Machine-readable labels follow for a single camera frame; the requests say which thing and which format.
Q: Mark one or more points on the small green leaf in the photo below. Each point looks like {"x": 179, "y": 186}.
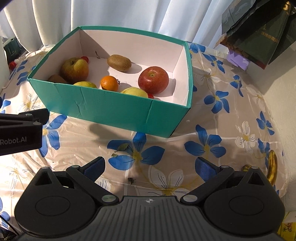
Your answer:
{"x": 114, "y": 155}
{"x": 123, "y": 147}

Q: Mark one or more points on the blue floral tablecloth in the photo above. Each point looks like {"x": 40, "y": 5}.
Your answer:
{"x": 208, "y": 115}

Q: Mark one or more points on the yellow lemon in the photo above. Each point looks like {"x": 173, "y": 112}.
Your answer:
{"x": 135, "y": 92}

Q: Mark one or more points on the teal cardboard box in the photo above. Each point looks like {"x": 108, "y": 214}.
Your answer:
{"x": 115, "y": 109}

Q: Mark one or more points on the white curtain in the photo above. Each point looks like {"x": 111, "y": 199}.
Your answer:
{"x": 138, "y": 14}

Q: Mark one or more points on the dry fruit stem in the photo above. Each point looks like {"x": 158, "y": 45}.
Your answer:
{"x": 131, "y": 180}

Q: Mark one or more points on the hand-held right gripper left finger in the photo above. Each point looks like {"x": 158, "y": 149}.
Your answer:
{"x": 96, "y": 166}

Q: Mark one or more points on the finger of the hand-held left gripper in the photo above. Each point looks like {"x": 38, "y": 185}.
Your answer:
{"x": 23, "y": 123}
{"x": 39, "y": 114}

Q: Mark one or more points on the orange mandarin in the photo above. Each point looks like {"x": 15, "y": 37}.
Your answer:
{"x": 109, "y": 83}

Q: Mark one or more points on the red yellow apple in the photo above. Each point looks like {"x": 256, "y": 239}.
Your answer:
{"x": 74, "y": 70}

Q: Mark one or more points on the yellow pear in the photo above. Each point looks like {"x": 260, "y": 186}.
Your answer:
{"x": 85, "y": 84}

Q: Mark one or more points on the purple paper box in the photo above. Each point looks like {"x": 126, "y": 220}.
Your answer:
{"x": 238, "y": 60}

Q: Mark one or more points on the red capped small bottle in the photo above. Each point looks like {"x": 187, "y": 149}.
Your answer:
{"x": 12, "y": 65}

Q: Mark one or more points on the brown kiwi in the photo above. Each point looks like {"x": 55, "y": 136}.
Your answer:
{"x": 56, "y": 78}
{"x": 119, "y": 62}

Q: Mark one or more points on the dark green paper bags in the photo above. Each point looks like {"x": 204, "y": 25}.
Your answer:
{"x": 254, "y": 27}

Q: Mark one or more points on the yellow printed carton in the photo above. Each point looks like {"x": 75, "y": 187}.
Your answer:
{"x": 288, "y": 228}

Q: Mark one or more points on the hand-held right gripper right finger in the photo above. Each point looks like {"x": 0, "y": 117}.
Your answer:
{"x": 204, "y": 168}

